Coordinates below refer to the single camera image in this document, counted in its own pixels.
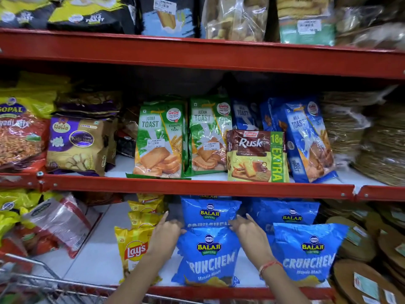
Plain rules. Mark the brown and yellow rusk packet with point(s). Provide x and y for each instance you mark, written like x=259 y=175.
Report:
x=256 y=156

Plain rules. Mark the person's right thumb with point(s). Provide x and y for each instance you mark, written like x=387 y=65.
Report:
x=233 y=225

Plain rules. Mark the clear biscuit bag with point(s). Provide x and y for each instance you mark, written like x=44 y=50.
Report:
x=234 y=18

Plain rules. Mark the blue chips packet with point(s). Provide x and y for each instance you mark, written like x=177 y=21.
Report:
x=308 y=253
x=284 y=213
x=208 y=212
x=208 y=259

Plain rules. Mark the pile of labelled papad packs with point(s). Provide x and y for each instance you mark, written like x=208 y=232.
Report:
x=370 y=250

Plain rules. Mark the blue and black snack packet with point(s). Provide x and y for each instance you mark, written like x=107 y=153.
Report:
x=167 y=18

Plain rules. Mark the purple and gold toast packet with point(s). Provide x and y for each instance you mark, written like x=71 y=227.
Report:
x=77 y=144

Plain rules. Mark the clear and red snack packet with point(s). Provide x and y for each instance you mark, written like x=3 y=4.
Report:
x=60 y=223

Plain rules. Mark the person's right hand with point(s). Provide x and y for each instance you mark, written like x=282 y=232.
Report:
x=253 y=240

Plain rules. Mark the person's left hand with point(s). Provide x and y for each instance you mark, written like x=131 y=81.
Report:
x=164 y=239

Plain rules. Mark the person's left thumb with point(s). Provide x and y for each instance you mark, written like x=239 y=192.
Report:
x=182 y=231

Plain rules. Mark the yellow snack bag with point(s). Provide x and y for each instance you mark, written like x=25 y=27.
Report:
x=14 y=205

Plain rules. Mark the stack of clear-wrapped papad discs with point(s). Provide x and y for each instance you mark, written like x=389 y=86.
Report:
x=370 y=136

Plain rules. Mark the blue toast packet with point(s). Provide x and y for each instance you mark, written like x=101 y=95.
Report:
x=305 y=139
x=246 y=115

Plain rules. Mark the green-label rusk pack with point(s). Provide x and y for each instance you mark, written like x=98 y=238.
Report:
x=305 y=25

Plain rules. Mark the person's right forearm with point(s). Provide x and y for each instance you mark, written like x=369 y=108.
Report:
x=283 y=286

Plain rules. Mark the green toast packet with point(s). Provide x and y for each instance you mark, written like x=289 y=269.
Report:
x=207 y=136
x=159 y=142

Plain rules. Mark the black and yellow chips packet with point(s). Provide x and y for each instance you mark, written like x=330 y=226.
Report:
x=91 y=14
x=23 y=11

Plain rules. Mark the red metal shelf rack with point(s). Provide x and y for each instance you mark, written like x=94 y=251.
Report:
x=202 y=56

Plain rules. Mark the person's left forearm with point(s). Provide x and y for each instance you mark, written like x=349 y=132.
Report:
x=136 y=280

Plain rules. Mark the dark purple packet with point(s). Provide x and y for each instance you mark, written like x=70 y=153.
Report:
x=88 y=104

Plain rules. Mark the clear plastic snack bag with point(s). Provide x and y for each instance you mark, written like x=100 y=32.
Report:
x=370 y=26

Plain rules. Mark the metal shopping cart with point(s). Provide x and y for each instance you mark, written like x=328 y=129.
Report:
x=34 y=284

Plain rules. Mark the red and yellow snack packet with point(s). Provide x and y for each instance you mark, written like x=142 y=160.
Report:
x=22 y=136

